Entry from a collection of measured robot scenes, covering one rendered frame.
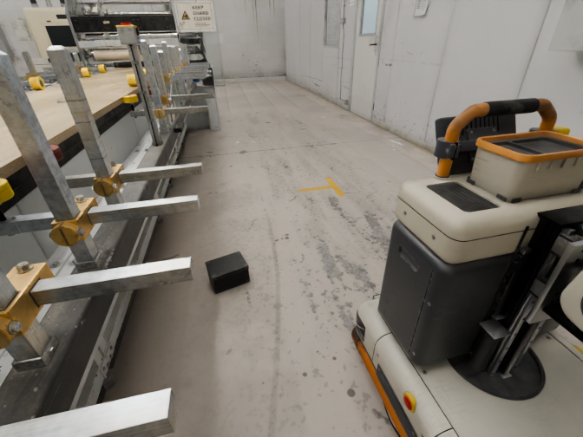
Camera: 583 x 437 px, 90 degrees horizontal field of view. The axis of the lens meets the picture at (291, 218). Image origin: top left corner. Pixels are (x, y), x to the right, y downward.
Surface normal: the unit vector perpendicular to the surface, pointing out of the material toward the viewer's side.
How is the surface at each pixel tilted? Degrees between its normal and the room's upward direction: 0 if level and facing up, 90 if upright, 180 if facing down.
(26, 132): 90
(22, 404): 0
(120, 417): 0
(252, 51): 90
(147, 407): 0
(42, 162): 90
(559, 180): 92
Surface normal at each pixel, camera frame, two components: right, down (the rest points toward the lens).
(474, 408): -0.03, -0.86
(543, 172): 0.24, 0.53
